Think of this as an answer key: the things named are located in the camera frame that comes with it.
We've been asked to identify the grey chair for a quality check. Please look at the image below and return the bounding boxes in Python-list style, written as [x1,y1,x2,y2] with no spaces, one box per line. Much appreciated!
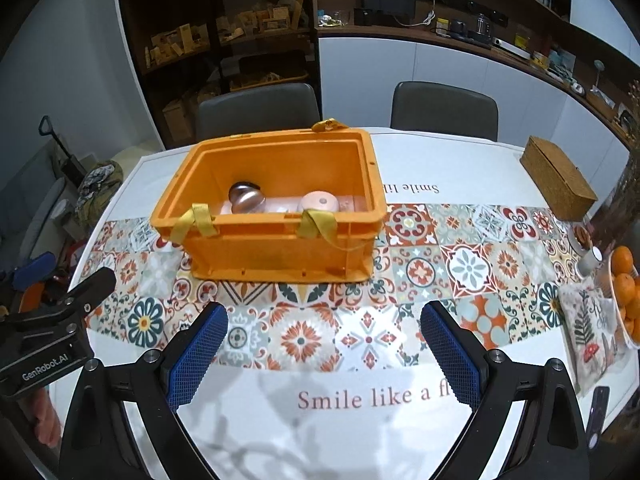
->
[390,81,499,141]
[195,82,321,143]

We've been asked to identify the wicker box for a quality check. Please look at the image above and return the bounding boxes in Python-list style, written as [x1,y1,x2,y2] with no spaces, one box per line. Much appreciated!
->
[520,135,598,221]

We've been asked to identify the fruit basket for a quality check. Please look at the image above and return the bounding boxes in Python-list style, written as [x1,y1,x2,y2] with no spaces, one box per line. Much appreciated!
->
[595,252,640,351]

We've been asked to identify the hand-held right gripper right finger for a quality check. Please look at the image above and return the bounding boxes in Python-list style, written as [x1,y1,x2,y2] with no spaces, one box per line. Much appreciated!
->
[420,301,591,480]

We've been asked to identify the black shovel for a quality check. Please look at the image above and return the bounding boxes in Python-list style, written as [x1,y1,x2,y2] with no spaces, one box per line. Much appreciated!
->
[39,116,83,186]

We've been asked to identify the small bowl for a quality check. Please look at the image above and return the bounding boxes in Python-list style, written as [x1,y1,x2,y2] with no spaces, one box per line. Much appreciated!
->
[567,224,593,253]

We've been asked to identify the white cup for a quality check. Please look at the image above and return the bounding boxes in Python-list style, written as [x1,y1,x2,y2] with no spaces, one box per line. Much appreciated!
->
[577,247,602,277]

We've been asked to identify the dark shelf cabinet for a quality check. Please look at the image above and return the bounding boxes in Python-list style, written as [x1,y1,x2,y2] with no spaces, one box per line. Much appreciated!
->
[115,0,321,148]

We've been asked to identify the pile of oranges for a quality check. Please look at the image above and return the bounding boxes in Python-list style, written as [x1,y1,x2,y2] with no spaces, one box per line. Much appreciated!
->
[610,245,640,341]

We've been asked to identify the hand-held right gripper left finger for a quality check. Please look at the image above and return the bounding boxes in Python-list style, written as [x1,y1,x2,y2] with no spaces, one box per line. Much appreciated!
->
[60,301,229,480]

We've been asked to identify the person's left hand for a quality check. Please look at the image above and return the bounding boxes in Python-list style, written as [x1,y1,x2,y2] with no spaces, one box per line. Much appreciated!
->
[30,387,62,443]

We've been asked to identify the pink round speaker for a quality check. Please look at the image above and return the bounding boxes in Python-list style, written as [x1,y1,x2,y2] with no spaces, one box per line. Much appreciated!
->
[299,191,340,212]

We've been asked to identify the orange plastic crate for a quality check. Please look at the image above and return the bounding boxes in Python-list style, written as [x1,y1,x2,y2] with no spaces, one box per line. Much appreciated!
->
[150,119,387,283]

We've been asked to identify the printed cloth pouch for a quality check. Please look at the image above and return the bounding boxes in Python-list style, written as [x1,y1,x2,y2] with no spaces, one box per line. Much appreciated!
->
[557,282,628,396]

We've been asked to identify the silver egg-shaped mouse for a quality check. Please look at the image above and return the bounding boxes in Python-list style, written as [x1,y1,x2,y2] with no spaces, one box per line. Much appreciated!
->
[228,181,266,213]

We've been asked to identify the white base cabinet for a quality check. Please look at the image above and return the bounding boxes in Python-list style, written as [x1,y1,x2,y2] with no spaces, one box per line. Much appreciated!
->
[317,27,631,161]

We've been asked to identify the camouflage bag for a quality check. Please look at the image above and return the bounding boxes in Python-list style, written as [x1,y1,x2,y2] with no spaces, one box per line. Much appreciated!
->
[75,160,124,221]

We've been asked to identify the dried flower branches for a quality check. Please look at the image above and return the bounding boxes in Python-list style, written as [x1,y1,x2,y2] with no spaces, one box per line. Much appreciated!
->
[587,77,640,248]

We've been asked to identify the black remote control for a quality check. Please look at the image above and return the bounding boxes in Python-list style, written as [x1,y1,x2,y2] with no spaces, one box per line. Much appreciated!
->
[584,386,611,453]

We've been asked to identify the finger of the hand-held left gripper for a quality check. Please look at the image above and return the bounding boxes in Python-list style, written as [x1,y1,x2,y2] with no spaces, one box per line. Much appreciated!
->
[52,266,117,346]
[12,251,57,291]

